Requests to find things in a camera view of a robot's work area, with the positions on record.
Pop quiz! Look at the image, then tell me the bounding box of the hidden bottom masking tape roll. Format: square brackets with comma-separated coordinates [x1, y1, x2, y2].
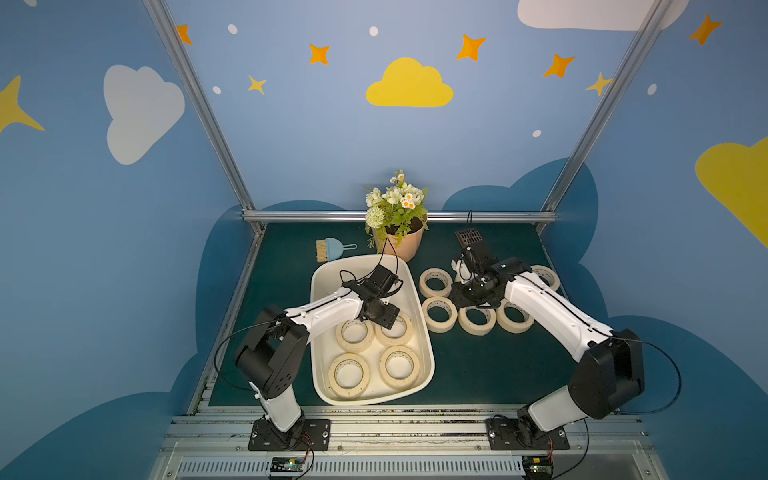
[335, 319, 374, 353]

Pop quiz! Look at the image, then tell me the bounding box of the white plastic storage box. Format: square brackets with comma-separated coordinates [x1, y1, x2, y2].
[310, 255, 435, 406]

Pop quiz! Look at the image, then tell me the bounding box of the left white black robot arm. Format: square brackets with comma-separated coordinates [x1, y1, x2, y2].
[234, 265, 403, 451]

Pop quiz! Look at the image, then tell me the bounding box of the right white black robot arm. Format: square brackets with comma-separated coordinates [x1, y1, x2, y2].
[449, 229, 645, 449]

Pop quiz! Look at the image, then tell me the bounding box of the brown slotted scoop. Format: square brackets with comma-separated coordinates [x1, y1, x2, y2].
[455, 228, 483, 249]

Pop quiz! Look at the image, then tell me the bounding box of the small blue dustpan brush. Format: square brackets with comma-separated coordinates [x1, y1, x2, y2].
[315, 238, 358, 263]

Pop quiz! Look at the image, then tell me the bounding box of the potted white flower plant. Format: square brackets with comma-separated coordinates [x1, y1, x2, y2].
[364, 169, 428, 262]

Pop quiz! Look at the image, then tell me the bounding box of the right green circuit board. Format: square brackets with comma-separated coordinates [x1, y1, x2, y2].
[522, 456, 554, 480]

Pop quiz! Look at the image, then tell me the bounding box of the green circuit board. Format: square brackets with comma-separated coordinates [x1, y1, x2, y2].
[522, 456, 554, 480]
[269, 457, 308, 475]

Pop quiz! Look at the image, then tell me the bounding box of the left green circuit board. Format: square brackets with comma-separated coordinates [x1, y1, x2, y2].
[269, 457, 308, 475]

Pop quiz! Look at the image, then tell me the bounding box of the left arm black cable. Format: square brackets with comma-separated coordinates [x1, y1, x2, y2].
[213, 320, 277, 394]

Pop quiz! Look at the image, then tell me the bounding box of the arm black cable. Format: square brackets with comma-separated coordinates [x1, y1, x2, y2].
[213, 320, 277, 394]
[611, 335, 683, 415]

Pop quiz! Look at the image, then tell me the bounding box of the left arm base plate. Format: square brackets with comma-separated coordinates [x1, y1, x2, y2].
[247, 417, 331, 451]

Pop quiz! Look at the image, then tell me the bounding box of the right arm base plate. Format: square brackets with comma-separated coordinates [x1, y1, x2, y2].
[485, 415, 570, 451]

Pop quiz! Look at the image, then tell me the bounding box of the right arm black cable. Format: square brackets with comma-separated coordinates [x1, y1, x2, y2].
[611, 335, 683, 415]

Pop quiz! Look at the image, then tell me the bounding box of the left side aluminium rail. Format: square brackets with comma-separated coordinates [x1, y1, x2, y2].
[185, 232, 264, 416]

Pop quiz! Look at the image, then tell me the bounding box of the aluminium front rail bed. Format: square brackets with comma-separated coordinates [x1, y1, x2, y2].
[149, 404, 668, 479]

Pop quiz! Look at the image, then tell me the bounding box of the right aluminium frame post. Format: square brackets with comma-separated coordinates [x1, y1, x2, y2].
[535, 0, 673, 234]

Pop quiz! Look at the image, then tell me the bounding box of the aluminium frame post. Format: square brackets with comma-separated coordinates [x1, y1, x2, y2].
[535, 0, 673, 234]
[143, 0, 256, 220]

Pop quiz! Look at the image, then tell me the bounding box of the left aluminium frame post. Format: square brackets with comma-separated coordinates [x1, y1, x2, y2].
[143, 0, 256, 220]

